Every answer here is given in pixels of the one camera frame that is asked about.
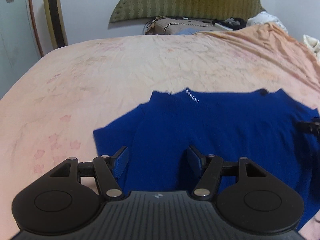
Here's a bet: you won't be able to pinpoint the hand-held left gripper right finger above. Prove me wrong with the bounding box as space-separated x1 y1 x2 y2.
186 145 270 201

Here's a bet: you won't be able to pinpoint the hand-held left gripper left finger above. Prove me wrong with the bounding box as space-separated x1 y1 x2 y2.
49 145 130 201

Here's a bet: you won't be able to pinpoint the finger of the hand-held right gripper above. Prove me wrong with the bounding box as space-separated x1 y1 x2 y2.
296 116 320 137

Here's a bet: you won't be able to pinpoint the blue beaded sweater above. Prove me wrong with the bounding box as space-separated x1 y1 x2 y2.
92 87 320 239

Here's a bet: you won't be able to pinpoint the black clothes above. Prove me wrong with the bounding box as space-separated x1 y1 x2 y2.
212 17 248 31

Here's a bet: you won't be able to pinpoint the cream duvet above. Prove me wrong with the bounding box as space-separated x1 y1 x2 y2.
303 34 320 63

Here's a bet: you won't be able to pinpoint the orange blanket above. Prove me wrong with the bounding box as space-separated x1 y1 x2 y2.
195 22 320 110

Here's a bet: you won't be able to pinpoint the white printed quilt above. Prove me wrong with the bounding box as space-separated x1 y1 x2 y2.
247 11 288 33

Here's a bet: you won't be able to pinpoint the brown pillow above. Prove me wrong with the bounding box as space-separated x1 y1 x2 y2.
144 17 221 35

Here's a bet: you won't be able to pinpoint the frosted glass door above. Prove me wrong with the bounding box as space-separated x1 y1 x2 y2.
0 0 42 98

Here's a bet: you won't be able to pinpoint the gold tower fan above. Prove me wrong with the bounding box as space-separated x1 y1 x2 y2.
42 0 69 49

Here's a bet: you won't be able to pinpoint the thin black cord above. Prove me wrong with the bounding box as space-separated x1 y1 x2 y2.
143 19 156 35

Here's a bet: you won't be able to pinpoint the brown door frame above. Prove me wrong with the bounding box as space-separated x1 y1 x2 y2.
27 0 44 57

